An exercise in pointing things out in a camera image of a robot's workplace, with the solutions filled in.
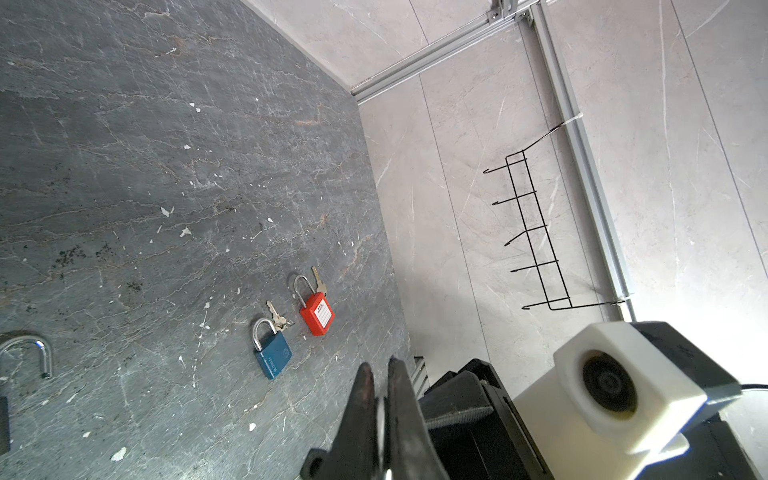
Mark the brass silver key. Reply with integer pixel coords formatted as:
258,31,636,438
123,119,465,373
311,266,328,295

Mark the red padlock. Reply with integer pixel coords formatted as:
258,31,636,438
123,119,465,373
292,275,335,336

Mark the blue padlock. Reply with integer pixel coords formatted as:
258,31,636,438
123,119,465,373
251,317,292,380

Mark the black wire hook rack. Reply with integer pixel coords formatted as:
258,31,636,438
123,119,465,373
482,113,627,312

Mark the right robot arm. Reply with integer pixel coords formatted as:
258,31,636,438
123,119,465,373
419,359,758,479

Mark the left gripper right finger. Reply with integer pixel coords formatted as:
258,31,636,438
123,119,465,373
385,356,449,480

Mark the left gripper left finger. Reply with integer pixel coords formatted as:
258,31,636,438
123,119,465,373
300,362,378,479

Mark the small silver blue-lock key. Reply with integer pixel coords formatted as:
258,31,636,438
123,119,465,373
266,300,294,331

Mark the black padlock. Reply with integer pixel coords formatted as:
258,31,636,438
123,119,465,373
0,332,55,457

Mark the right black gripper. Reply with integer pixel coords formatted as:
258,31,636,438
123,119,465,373
419,359,552,479

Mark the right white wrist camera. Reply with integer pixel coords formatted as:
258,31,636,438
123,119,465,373
513,321,742,479

